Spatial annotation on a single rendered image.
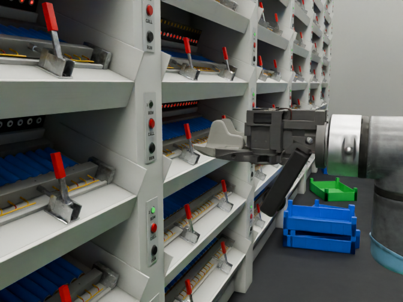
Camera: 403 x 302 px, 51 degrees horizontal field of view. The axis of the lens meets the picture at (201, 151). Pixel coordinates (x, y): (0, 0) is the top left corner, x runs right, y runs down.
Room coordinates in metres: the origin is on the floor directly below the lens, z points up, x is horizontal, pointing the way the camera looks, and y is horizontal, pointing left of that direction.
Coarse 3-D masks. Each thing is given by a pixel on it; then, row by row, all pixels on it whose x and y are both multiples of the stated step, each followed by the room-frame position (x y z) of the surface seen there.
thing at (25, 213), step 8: (96, 184) 0.66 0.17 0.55; (104, 184) 0.67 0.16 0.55; (72, 192) 0.60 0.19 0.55; (80, 192) 0.62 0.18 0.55; (32, 208) 0.53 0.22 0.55; (40, 208) 0.54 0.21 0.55; (8, 216) 0.49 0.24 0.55; (16, 216) 0.50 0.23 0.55; (24, 216) 0.51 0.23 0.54; (0, 224) 0.48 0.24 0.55
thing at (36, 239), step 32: (64, 128) 0.74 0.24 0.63; (96, 160) 0.70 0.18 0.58; (128, 160) 0.69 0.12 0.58; (96, 192) 0.64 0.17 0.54; (128, 192) 0.68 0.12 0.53; (32, 224) 0.50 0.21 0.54; (64, 224) 0.53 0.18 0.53; (96, 224) 0.59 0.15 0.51; (0, 256) 0.43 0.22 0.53; (32, 256) 0.47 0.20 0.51; (0, 288) 0.44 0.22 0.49
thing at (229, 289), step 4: (232, 280) 1.33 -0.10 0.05; (228, 284) 1.31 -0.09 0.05; (232, 284) 1.33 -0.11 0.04; (224, 288) 1.28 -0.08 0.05; (228, 288) 1.30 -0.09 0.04; (232, 288) 1.33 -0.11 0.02; (224, 292) 1.25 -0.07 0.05; (228, 292) 1.30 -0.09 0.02; (232, 292) 1.33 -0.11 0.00; (220, 296) 1.23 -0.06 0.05; (224, 296) 1.26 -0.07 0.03; (228, 296) 1.30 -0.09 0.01; (216, 300) 1.20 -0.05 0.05; (220, 300) 1.22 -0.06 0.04; (224, 300) 1.26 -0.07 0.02
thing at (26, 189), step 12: (72, 168) 0.64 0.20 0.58; (84, 168) 0.66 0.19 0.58; (96, 168) 0.68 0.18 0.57; (24, 180) 0.55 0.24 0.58; (36, 180) 0.57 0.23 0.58; (48, 180) 0.58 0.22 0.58; (72, 180) 0.63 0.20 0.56; (84, 180) 0.64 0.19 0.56; (96, 180) 0.66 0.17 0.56; (0, 192) 0.51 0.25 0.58; (12, 192) 0.52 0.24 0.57; (24, 192) 0.54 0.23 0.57; (36, 192) 0.56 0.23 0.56; (0, 204) 0.50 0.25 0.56; (12, 204) 0.51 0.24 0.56; (0, 216) 0.48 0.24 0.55
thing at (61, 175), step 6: (54, 156) 0.54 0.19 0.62; (60, 156) 0.55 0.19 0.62; (54, 162) 0.54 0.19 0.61; (60, 162) 0.55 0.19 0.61; (54, 168) 0.54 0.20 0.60; (60, 168) 0.55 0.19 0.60; (60, 174) 0.54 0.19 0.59; (60, 180) 0.54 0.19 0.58; (60, 186) 0.54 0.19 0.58; (66, 186) 0.55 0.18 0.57; (66, 192) 0.55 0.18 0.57; (66, 198) 0.54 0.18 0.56
